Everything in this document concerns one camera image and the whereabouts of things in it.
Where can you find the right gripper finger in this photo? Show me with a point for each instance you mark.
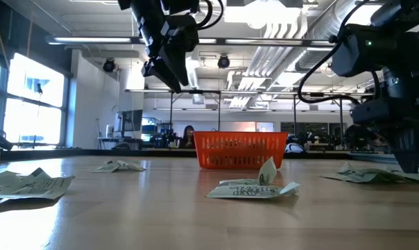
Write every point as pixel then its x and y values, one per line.
pixel 409 149

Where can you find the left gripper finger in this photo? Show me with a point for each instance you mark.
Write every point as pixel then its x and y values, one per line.
pixel 180 64
pixel 157 71

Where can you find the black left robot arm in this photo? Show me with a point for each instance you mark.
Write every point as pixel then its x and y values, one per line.
pixel 147 21

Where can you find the black computer monitor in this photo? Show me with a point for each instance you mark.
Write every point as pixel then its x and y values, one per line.
pixel 132 119

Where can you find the long ceiling light strip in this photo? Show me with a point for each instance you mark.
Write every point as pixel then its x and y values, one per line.
pixel 265 41
pixel 91 40

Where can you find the person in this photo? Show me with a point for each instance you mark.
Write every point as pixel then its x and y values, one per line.
pixel 188 139

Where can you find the bright ceiling light panel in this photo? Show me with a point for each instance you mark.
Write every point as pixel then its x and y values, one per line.
pixel 261 14

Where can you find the orange plastic basket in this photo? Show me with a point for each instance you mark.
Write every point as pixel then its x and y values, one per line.
pixel 237 152

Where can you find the white dome object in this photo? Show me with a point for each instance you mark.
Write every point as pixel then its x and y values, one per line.
pixel 294 148

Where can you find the large bright window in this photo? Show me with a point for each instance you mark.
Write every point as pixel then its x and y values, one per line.
pixel 32 114

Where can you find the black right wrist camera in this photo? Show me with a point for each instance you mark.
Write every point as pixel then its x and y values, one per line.
pixel 376 112

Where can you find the black ceiling dome camera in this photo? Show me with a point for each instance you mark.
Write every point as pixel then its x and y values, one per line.
pixel 223 61
pixel 109 65

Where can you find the black workstation frame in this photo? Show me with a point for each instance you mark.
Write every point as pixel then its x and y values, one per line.
pixel 219 114

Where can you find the silver ventilation duct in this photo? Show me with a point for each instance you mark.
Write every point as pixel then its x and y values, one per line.
pixel 327 27

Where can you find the black aluminium table frame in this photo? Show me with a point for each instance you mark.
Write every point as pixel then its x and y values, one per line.
pixel 57 153

